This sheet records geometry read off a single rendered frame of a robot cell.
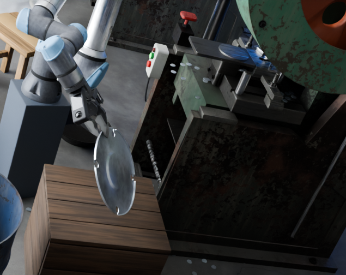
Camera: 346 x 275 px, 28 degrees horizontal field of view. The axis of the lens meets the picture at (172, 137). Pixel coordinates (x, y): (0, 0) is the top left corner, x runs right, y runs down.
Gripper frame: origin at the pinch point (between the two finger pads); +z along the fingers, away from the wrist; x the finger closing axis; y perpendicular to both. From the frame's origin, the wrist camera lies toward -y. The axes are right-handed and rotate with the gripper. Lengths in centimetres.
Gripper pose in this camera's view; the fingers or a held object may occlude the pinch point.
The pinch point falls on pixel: (103, 136)
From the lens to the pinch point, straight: 221.2
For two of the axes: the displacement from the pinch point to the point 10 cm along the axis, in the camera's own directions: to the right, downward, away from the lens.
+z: 4.4, 7.8, 4.4
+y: 0.7, -5.2, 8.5
